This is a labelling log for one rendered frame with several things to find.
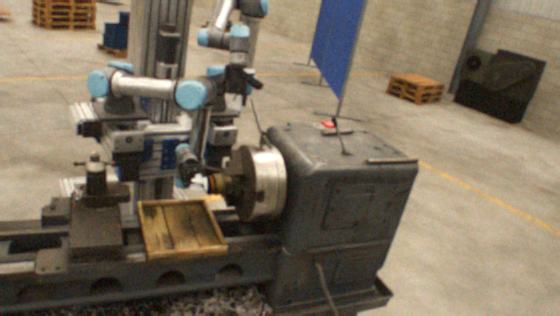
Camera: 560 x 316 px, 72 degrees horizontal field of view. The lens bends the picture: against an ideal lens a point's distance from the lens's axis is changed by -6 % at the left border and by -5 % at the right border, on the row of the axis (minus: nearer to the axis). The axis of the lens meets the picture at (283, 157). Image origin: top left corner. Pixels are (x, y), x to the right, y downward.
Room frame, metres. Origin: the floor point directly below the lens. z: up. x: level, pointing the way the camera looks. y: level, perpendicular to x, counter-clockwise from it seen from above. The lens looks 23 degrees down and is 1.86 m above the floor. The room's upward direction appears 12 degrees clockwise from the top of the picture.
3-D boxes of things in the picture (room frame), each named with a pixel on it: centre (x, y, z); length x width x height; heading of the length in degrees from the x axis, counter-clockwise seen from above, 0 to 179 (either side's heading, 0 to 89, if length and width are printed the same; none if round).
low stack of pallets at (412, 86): (9.36, -2.66, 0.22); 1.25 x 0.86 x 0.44; 139
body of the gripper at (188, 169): (1.48, 0.36, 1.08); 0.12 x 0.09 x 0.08; 29
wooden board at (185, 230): (1.36, 0.35, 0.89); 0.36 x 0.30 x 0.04; 29
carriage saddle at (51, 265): (1.18, 0.68, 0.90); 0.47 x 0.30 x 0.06; 29
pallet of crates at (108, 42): (8.04, 3.42, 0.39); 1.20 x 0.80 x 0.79; 145
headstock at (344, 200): (1.71, -0.24, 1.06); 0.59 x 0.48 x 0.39; 119
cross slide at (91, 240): (1.22, 0.64, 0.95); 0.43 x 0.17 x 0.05; 29
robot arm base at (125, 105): (1.79, 0.82, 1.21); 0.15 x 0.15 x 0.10
